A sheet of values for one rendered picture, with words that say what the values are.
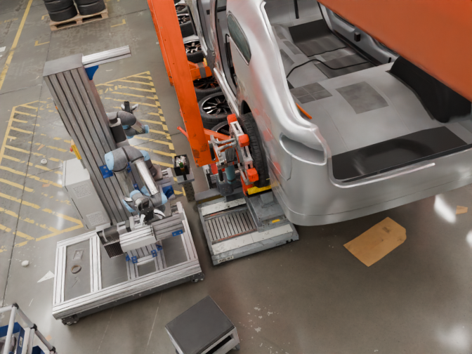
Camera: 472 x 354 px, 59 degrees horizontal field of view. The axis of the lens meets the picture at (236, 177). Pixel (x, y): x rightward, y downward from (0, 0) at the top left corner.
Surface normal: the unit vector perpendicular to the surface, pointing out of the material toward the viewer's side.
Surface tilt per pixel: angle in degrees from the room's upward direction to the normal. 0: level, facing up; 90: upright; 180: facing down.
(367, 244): 1
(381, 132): 19
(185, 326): 0
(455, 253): 0
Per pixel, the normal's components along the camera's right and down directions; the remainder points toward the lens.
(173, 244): -0.14, -0.76
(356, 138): -0.06, -0.52
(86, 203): 0.29, 0.58
